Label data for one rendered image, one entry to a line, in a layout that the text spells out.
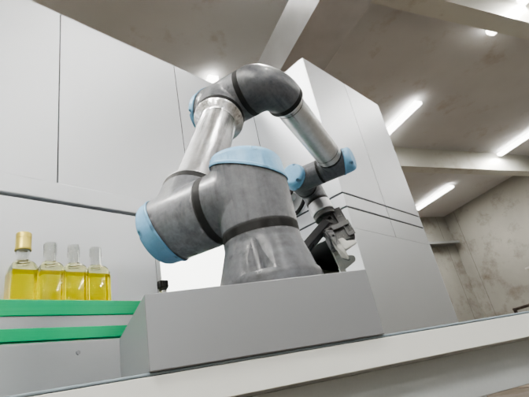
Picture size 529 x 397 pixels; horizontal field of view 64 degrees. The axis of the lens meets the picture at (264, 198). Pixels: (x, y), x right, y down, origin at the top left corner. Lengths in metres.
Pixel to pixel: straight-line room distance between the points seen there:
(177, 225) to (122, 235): 0.76
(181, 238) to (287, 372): 0.28
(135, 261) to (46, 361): 0.55
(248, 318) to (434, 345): 0.26
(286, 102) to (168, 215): 0.46
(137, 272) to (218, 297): 0.93
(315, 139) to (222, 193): 0.56
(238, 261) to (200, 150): 0.32
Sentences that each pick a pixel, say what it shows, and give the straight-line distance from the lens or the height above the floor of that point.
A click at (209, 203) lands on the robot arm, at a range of 0.64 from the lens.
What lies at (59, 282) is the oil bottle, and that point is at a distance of 1.12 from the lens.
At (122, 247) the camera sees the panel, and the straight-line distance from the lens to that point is 1.40.
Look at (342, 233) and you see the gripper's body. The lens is 1.31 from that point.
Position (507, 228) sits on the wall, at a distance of 11.67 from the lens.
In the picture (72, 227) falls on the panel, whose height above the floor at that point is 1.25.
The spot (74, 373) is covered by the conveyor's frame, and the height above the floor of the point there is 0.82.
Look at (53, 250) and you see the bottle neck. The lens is 1.16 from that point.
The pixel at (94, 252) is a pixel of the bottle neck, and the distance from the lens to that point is 1.20.
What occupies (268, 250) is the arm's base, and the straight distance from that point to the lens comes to 0.57.
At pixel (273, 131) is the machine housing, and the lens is 2.13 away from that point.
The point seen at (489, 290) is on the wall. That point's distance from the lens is 12.15.
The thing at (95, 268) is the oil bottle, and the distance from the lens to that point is 1.17.
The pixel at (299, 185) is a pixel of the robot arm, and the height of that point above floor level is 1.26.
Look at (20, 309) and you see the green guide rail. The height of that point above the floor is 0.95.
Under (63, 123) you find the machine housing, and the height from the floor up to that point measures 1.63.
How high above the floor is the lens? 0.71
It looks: 25 degrees up
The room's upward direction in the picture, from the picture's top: 12 degrees counter-clockwise
